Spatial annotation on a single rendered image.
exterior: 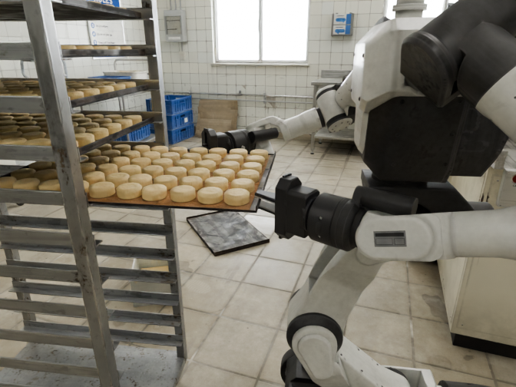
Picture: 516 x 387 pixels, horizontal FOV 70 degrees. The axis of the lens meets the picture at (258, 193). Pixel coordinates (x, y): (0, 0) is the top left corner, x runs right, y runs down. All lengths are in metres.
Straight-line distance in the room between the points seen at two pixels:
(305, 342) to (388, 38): 0.69
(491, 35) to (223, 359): 1.50
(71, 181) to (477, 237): 0.66
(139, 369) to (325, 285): 0.86
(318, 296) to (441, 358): 1.04
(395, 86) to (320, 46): 4.65
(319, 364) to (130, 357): 0.82
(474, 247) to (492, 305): 1.27
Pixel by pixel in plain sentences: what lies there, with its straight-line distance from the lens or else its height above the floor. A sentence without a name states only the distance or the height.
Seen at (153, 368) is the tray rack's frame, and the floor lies 0.15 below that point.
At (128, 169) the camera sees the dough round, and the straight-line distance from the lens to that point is 0.92.
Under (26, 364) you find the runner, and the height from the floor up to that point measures 0.51.
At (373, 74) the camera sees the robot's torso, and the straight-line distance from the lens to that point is 0.72.
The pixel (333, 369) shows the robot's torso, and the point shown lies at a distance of 1.05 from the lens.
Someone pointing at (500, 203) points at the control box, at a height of 0.72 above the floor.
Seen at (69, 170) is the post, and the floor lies 1.03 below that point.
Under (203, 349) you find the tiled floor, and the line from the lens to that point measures 1.79.
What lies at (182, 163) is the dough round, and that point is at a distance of 0.94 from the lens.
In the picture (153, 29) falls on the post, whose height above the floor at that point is 1.28.
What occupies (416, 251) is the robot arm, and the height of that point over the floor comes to 0.97.
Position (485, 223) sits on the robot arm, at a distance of 0.58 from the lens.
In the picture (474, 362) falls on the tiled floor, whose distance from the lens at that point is 1.95.
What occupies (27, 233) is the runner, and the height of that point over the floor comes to 0.88.
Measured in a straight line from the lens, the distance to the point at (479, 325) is 1.90.
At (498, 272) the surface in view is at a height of 0.42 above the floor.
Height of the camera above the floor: 1.23
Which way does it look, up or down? 21 degrees down
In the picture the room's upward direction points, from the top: straight up
